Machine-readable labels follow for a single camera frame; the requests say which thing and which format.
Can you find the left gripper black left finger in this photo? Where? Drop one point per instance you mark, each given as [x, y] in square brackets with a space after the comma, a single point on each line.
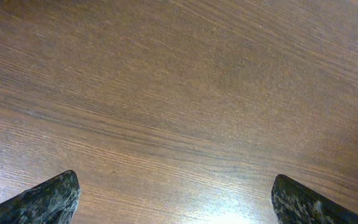
[54, 201]

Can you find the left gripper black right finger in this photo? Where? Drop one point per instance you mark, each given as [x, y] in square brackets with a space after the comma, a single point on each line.
[294, 203]

